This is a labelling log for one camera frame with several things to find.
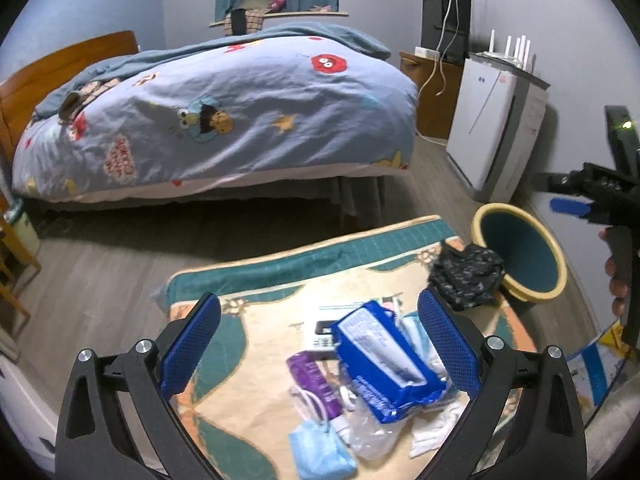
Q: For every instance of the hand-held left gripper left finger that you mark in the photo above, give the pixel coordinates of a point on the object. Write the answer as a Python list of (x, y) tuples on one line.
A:
[(192, 345)]

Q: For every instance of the white router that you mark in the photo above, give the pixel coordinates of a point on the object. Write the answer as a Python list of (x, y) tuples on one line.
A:
[(505, 57)]

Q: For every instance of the teal and beige patterned mat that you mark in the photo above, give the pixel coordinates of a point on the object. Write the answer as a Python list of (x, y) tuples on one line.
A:
[(260, 320)]

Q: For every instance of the white paper box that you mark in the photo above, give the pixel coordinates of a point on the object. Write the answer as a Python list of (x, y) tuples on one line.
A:
[(320, 342)]

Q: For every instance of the white power strip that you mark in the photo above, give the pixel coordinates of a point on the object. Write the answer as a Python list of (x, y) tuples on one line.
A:
[(425, 53)]

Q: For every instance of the blue face mask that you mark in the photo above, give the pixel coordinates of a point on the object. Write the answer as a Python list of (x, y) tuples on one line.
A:
[(317, 452)]

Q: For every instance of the clear plastic bag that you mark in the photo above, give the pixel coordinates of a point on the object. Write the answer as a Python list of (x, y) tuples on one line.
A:
[(370, 435)]

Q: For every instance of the wooden headboard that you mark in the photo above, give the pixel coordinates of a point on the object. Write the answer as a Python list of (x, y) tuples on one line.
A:
[(50, 67)]

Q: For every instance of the white plastic box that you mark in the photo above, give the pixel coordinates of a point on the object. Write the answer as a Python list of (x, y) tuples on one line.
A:
[(25, 410)]

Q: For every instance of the wooden chair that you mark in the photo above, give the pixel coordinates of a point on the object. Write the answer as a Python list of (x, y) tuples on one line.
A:
[(10, 260)]

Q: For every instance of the pink toy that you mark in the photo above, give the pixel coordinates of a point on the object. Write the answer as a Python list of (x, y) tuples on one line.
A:
[(278, 4)]

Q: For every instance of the black plastic bag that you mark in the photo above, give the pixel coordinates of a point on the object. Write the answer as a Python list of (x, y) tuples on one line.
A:
[(465, 272)]

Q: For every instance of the blue and yellow package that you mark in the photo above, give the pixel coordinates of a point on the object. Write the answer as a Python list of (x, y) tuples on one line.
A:
[(595, 375)]

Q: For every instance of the bed with cartoon duvet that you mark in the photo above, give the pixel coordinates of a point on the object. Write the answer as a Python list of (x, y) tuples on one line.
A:
[(225, 100)]

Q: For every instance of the wooden window sill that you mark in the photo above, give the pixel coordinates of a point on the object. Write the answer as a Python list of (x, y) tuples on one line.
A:
[(300, 14)]

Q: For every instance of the black monitor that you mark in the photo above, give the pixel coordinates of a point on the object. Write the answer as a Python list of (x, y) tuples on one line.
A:
[(432, 20)]

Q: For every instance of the teal bin with yellow rim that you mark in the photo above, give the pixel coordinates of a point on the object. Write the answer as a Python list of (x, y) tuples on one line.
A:
[(530, 250)]

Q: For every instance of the blue tissue packet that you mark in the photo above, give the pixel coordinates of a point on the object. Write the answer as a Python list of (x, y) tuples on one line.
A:
[(385, 360)]

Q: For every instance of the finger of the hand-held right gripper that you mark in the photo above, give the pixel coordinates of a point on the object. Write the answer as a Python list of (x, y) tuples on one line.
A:
[(557, 181), (570, 207)]

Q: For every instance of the white air purifier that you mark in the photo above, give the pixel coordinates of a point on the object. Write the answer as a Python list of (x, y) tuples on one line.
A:
[(475, 125)]

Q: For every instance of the purple packet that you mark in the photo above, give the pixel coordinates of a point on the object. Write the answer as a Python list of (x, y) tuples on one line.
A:
[(312, 377)]

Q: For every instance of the pale green container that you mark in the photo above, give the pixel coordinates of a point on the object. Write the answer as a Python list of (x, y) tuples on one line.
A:
[(22, 227)]

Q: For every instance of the person's right hand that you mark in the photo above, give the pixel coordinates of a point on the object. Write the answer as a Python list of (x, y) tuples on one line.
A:
[(617, 292)]

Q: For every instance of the plaid pillow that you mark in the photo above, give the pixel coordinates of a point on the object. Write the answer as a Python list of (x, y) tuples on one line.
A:
[(255, 21), (95, 91)]

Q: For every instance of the white tissue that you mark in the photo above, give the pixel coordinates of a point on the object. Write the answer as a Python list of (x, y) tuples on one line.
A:
[(432, 435)]

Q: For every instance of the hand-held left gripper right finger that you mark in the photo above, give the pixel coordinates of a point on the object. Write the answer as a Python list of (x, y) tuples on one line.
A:
[(447, 345)]

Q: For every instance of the wooden cabinet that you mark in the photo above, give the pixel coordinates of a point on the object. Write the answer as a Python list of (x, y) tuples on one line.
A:
[(435, 110)]

